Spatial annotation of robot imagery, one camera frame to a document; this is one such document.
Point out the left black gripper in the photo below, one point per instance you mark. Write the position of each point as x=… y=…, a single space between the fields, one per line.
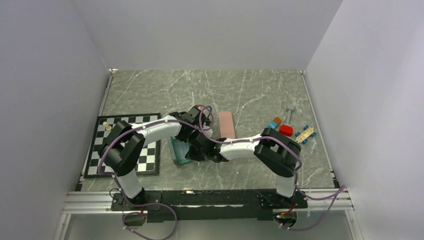
x=182 y=138

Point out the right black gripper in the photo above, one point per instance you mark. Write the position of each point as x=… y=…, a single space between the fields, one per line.
x=191 y=155

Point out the grey blue glasses case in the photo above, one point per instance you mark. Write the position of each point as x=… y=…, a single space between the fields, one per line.
x=178 y=151

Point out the pink glasses case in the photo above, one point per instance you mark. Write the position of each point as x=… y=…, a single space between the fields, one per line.
x=226 y=125

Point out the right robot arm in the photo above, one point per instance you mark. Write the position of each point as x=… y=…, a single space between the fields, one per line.
x=276 y=151

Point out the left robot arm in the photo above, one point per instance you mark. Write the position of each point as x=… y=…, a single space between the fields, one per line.
x=120 y=151

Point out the black white chessboard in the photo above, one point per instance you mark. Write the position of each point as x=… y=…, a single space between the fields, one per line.
x=149 y=158

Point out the blue orange toy block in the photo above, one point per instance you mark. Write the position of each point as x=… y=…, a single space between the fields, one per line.
x=275 y=123

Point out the red toy block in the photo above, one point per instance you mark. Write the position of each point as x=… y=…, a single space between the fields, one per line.
x=286 y=130

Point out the grey toy hammer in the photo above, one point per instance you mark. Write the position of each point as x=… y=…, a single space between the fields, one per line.
x=290 y=109

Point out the wooden toy car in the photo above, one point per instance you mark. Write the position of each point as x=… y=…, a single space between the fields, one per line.
x=302 y=137

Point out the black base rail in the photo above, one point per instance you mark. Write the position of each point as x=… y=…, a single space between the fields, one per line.
x=184 y=205

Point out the aluminium frame rail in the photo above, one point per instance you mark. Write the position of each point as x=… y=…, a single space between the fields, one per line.
x=104 y=202

